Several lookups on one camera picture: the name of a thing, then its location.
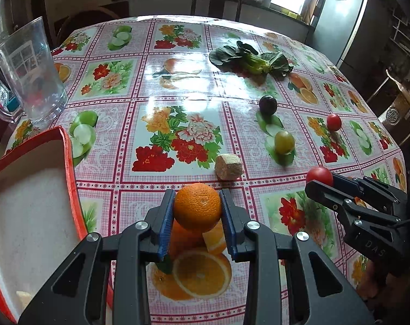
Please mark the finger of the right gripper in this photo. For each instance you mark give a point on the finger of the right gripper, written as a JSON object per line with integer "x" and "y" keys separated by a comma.
{"x": 340, "y": 206}
{"x": 373, "y": 192}

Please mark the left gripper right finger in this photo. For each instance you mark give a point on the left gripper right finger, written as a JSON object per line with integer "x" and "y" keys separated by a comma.
{"x": 318, "y": 293}

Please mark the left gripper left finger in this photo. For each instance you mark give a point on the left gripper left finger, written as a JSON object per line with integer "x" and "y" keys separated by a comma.
{"x": 76, "y": 293}

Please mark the large red tomato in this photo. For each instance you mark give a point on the large red tomato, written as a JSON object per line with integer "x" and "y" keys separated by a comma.
{"x": 320, "y": 174}

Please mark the orange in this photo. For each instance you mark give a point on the orange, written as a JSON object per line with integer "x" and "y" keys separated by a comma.
{"x": 197, "y": 207}

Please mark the green plum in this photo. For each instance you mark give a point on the green plum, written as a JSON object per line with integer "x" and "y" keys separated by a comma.
{"x": 284, "y": 143}

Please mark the small red tomato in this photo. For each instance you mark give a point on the small red tomato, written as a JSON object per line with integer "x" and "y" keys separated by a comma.
{"x": 333, "y": 123}

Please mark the small corn piece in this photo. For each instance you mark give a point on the small corn piece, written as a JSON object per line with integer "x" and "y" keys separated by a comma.
{"x": 228, "y": 167}

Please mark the dark plum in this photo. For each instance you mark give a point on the dark plum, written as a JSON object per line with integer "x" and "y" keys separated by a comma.
{"x": 268, "y": 105}

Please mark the wooden chair right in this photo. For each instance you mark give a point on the wooden chair right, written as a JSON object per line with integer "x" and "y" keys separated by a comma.
{"x": 396, "y": 116}

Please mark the red white tray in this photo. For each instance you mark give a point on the red white tray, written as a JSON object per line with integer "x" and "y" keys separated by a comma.
{"x": 43, "y": 214}

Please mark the floral plastic tablecloth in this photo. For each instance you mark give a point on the floral plastic tablecloth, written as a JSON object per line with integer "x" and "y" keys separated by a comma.
{"x": 147, "y": 112}

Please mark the green leafy vegetable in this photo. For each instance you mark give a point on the green leafy vegetable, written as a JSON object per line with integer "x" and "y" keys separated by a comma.
{"x": 244, "y": 58}

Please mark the silver refrigerator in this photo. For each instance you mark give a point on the silver refrigerator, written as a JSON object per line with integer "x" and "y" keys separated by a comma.
{"x": 337, "y": 28}

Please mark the clear glass mug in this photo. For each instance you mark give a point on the clear glass mug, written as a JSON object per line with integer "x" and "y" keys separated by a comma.
{"x": 28, "y": 67}

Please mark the round dark chair back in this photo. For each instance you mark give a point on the round dark chair back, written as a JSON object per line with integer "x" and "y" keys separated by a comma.
{"x": 82, "y": 19}

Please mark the wooden wall shelf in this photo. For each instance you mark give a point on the wooden wall shelf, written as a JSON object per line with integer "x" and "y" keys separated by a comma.
{"x": 401, "y": 30}

